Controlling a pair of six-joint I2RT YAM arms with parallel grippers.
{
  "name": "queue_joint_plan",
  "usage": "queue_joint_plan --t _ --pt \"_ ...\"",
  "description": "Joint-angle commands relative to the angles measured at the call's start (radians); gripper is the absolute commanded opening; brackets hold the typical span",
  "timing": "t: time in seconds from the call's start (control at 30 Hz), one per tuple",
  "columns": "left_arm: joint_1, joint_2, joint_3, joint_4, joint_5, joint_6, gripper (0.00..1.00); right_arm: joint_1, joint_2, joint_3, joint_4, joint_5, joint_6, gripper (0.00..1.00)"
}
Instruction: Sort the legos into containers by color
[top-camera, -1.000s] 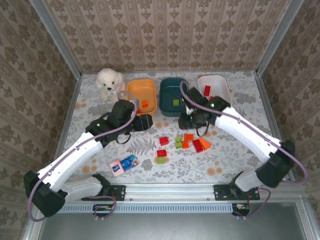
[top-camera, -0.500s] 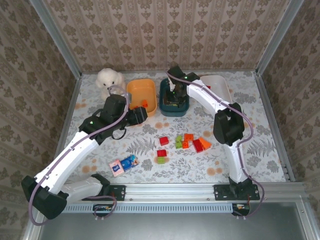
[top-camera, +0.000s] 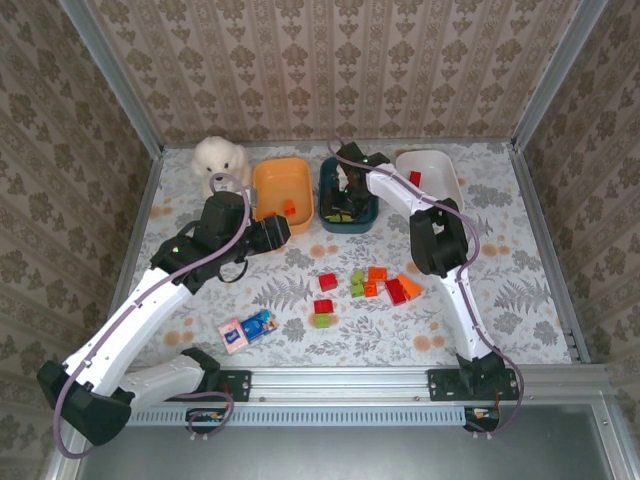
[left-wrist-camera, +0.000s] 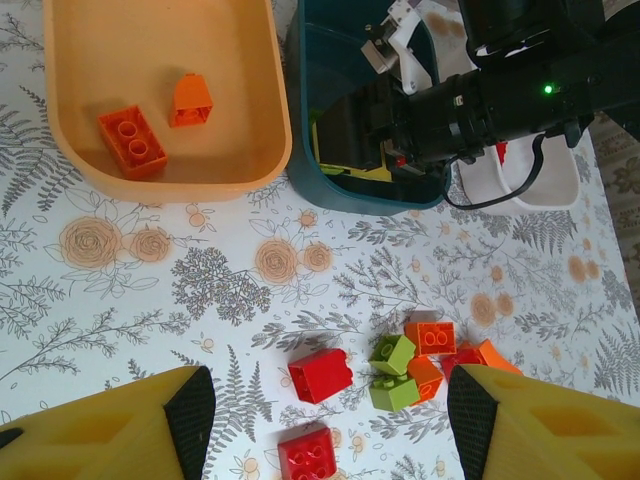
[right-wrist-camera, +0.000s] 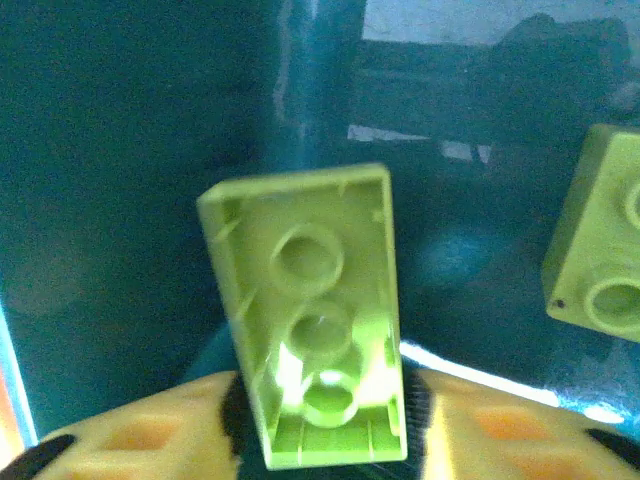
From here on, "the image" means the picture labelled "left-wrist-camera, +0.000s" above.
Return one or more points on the green lego brick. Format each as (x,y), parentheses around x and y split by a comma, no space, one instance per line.
(395,393)
(393,354)
(330,168)

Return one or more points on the white plastic container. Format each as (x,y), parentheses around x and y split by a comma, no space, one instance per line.
(550,185)

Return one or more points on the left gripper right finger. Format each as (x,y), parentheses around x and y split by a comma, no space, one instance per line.
(550,440)

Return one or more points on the dark teal plastic container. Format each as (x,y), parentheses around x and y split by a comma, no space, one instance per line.
(360,200)

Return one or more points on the orange plastic container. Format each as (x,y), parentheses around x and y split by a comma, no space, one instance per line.
(225,150)

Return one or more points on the large orange sloped lego brick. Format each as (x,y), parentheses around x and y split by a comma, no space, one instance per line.
(494,356)

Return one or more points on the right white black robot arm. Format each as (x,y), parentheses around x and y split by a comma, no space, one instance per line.
(620,60)

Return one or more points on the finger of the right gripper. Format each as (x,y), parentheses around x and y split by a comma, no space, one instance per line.
(345,130)
(372,175)

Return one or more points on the long red lego brick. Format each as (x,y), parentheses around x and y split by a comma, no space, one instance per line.
(462,358)
(502,152)

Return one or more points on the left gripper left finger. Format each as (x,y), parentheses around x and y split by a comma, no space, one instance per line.
(100,440)

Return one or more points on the small orange sloped lego brick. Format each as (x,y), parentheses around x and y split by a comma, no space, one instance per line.
(190,100)

